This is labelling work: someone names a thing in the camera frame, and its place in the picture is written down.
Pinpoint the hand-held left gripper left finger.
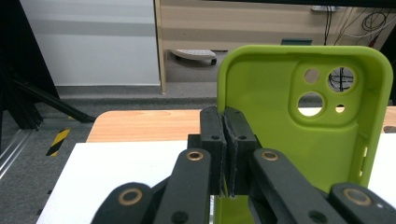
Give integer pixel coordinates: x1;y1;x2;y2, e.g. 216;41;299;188
199;105;228;198

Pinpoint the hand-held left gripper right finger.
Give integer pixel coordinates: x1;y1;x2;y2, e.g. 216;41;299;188
222;106;262;199

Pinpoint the green phone case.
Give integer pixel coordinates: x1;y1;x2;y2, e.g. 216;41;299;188
213;44;394;224

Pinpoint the wooden table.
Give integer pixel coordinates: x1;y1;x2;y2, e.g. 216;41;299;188
86;106;396;144

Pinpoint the white wheeled dolly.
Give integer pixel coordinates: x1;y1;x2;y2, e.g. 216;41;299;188
169;48;219;66

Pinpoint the light wooden desk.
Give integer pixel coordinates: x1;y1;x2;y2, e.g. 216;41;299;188
152;0;396;95

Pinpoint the dark rectangular desk panel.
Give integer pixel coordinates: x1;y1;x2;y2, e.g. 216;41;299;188
280;37;314;47

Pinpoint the white table mat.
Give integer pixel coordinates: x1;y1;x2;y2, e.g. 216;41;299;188
35;139;396;224

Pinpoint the white cabinet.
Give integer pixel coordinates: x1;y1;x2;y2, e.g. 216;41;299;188
19;0;162;87

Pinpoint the white power strip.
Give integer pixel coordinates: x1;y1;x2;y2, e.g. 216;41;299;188
310;5;341;13

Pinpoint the yellow black floor tape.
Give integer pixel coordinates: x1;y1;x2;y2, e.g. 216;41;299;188
45;128;72;158

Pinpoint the black curtain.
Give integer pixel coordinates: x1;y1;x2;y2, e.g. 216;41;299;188
0;0;61;130

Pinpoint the black horizontal frame bar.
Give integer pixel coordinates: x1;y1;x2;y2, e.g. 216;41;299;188
204;0;396;9

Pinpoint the black frame strut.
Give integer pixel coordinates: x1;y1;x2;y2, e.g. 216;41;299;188
0;69;96;131

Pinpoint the bundle of wall cables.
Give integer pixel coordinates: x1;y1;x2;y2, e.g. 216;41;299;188
322;7;396;49

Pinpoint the metal floor rail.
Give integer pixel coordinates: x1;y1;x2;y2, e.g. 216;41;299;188
0;128;33;180

